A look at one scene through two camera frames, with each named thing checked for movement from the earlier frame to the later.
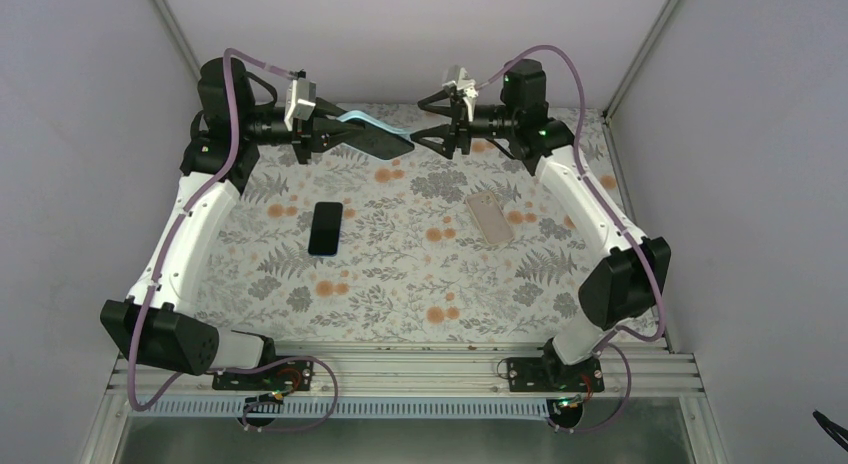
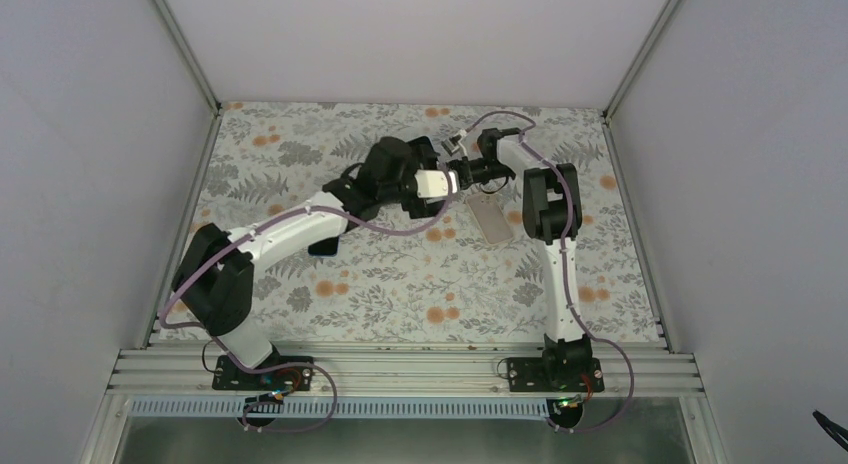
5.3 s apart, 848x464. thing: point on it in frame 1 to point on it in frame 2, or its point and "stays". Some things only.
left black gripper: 315,131 to 423,209
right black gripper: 458,112 to 463,171
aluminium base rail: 430,372 stays
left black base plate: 292,375 stays
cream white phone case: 490,217 stays
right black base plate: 550,374 stays
